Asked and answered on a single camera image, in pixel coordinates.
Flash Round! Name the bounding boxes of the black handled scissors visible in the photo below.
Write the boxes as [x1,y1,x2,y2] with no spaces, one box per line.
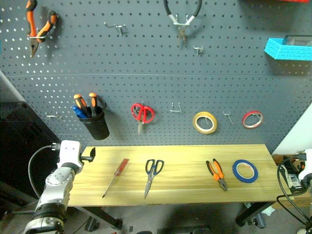
[143,159,165,199]

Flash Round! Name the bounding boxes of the red plastic storage bin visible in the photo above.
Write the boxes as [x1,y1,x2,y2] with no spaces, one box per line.
[240,0,312,3]

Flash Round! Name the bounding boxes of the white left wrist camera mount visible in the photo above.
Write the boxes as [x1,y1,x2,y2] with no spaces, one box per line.
[59,140,83,169]

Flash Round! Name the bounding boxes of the orange black pliers small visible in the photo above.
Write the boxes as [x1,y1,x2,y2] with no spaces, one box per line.
[206,158,228,192]

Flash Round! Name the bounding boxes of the black table leg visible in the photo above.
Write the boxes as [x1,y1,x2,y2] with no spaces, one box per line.
[73,206,123,230]
[235,201,276,226]

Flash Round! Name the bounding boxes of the blue tape roll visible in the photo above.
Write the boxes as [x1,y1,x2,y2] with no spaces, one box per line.
[232,159,259,184]

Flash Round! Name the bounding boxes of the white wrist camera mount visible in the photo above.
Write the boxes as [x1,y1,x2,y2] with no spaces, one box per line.
[297,148,312,181]
[59,140,83,169]

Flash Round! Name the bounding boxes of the grey left arm cable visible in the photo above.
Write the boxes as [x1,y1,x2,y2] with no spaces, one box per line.
[28,143,61,198]

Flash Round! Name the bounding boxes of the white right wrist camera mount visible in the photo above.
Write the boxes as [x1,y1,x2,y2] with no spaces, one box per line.
[297,148,312,181]

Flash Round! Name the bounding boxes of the blue handled screwdriver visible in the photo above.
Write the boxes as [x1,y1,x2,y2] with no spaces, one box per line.
[73,105,86,119]

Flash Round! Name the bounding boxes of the orange black pliers large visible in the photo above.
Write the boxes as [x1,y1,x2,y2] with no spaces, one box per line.
[25,0,58,59]

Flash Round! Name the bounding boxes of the grey pegboard tool wall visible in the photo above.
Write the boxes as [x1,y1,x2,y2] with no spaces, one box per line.
[0,0,312,155]

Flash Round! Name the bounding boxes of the red tape roll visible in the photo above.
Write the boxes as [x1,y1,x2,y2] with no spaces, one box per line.
[241,110,264,129]

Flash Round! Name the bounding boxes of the orange black handled screwdriver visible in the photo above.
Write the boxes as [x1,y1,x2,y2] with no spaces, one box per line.
[74,94,92,118]
[88,92,99,117]

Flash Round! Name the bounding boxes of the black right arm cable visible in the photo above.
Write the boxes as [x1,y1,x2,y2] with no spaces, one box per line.
[276,156,312,226]

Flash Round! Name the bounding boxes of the yellow tape roll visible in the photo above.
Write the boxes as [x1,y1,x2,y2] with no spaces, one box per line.
[192,111,218,135]

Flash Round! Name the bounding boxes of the red handled scissors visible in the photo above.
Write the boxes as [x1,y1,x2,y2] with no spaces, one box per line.
[131,102,155,135]

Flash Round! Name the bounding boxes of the blue plastic storage bin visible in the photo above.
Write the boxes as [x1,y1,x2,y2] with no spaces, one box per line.
[264,36,312,61]

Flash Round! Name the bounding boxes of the black cabinet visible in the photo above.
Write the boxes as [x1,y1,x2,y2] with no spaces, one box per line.
[0,101,62,203]

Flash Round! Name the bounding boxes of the black handled silver pliers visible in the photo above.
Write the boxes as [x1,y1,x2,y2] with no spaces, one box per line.
[163,0,203,46]

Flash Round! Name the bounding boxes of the black cup holder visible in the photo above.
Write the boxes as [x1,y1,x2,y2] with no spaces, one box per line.
[78,106,111,141]

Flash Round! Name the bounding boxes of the red handled screwdriver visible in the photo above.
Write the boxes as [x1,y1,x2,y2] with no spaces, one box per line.
[101,158,130,198]

